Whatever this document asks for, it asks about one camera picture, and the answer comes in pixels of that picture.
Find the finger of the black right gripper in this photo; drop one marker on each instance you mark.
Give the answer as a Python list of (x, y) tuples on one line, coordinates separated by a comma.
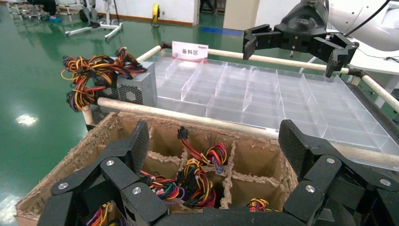
[(338, 51), (258, 39)]

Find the person in dark trousers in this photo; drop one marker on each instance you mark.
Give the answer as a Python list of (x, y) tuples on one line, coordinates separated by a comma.
[(46, 7)]

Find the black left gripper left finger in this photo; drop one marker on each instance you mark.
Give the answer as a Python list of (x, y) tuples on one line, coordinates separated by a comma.
[(118, 174)]

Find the clear acrylic divided tray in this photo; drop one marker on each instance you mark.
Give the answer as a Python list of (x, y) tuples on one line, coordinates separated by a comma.
[(249, 93)]

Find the white sign with red stripe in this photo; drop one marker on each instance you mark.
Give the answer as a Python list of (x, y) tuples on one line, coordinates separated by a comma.
[(190, 51)]

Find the white tube cart frame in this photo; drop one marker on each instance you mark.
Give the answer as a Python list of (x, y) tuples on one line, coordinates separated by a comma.
[(187, 118)]

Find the brown cardboard box with dividers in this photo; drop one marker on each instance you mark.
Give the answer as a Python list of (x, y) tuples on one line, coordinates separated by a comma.
[(93, 137)]

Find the yellow floor fan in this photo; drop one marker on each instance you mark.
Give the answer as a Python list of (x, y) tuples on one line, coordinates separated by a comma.
[(155, 12)]

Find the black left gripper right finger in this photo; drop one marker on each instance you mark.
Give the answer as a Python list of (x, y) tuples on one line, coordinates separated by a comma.
[(324, 174)]

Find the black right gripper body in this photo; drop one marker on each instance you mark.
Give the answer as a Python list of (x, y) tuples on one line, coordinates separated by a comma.
[(302, 28)]

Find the white table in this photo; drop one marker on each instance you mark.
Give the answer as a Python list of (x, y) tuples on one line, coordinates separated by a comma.
[(380, 62)]

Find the white metal floor stand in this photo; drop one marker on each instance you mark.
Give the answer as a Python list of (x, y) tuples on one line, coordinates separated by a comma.
[(113, 31)]

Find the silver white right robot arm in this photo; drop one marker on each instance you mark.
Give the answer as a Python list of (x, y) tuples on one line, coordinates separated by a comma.
[(377, 31)]

